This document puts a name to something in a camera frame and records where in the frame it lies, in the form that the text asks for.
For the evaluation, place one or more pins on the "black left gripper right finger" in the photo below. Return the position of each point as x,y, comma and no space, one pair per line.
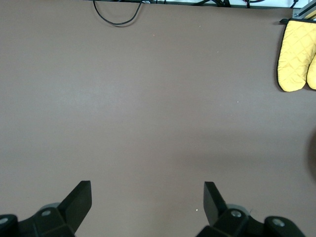
217,209

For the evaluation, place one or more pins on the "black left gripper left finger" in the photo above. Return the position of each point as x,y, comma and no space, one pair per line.
71,209

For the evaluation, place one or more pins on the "yellow quilted oven mitt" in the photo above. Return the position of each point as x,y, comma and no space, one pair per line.
293,54
312,74

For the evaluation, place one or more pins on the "aluminium mounting bracket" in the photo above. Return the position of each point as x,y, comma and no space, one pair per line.
300,12

